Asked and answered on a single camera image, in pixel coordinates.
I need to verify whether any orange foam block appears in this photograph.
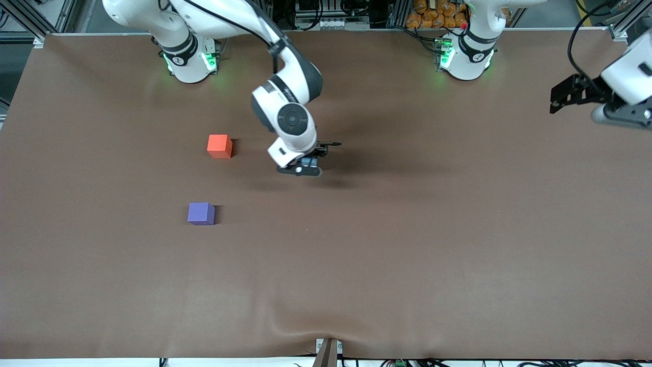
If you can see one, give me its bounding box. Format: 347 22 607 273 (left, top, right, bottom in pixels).
207 134 233 159

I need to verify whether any purple foam block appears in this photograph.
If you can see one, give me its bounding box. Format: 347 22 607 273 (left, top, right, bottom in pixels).
187 202 215 226

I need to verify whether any brown table cloth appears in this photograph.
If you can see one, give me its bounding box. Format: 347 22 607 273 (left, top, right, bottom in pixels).
0 30 652 360

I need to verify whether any orange packets heap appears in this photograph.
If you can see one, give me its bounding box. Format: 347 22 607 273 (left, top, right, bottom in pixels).
406 0 469 29

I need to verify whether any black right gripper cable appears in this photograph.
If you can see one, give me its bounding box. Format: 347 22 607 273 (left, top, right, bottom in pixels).
168 0 287 74

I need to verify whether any aluminium frame post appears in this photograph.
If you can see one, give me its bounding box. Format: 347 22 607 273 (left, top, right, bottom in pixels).
387 0 409 29

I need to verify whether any table edge clamp bracket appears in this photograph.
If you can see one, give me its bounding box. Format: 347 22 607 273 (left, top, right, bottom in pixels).
313 338 343 367

